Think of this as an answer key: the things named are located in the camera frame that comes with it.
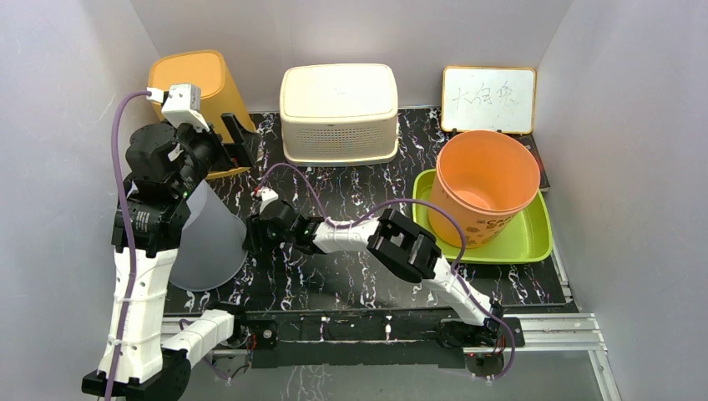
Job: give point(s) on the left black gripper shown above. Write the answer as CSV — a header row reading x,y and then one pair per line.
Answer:
x,y
245,142

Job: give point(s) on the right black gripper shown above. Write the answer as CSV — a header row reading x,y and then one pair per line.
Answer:
x,y
256,241

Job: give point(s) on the grey and tan bucket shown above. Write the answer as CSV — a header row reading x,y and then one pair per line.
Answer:
x,y
211,248

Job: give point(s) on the orange mesh basket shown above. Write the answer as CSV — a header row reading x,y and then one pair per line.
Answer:
x,y
207,70

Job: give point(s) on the cream perforated basket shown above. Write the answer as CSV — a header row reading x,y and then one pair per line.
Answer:
x,y
339,114

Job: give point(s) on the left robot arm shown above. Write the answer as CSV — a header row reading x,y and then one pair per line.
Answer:
x,y
168,221

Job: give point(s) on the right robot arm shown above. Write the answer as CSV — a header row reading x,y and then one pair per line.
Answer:
x,y
403,247

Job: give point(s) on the orange paper bucket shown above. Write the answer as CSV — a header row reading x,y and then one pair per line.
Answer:
x,y
483,179

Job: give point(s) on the small whiteboard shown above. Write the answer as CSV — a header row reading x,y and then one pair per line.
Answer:
x,y
485,98

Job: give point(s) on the green plastic tray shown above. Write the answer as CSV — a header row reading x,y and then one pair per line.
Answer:
x,y
528,237

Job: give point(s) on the dark book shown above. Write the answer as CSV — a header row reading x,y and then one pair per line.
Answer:
x,y
529,143

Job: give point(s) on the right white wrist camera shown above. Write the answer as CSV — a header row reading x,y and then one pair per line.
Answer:
x,y
262,197

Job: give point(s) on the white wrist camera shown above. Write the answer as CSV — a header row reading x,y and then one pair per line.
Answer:
x,y
262,197
180,105

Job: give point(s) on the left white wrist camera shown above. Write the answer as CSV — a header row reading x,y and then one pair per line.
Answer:
x,y
180,105

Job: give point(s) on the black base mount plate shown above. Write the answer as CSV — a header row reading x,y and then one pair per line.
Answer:
x,y
376,337

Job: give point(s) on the aluminium rail frame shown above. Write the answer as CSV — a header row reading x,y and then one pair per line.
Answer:
x,y
555,332

